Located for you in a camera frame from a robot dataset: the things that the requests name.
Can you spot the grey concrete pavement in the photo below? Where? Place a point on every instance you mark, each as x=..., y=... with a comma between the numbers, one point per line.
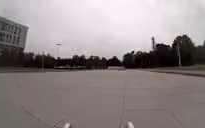
x=100, y=96

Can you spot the tall mast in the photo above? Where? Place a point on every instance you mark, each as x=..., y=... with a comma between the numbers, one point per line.
x=153, y=44

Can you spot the row of dark trees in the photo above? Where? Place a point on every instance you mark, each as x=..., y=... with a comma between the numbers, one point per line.
x=40, y=61
x=166, y=55

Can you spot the robot's own part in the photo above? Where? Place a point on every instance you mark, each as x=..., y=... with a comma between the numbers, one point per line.
x=67, y=125
x=131, y=125

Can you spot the pale pole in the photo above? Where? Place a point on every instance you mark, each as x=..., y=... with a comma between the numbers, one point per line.
x=179, y=55

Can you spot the grass verge strip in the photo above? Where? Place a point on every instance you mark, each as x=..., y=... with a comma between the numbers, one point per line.
x=190, y=70

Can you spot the pale multi-storey building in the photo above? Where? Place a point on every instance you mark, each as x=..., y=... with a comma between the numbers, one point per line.
x=6, y=33

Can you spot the tall lamp post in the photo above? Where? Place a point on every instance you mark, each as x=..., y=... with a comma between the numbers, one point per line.
x=58, y=48

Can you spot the short pale post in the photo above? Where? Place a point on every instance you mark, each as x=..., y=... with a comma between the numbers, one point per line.
x=42, y=60

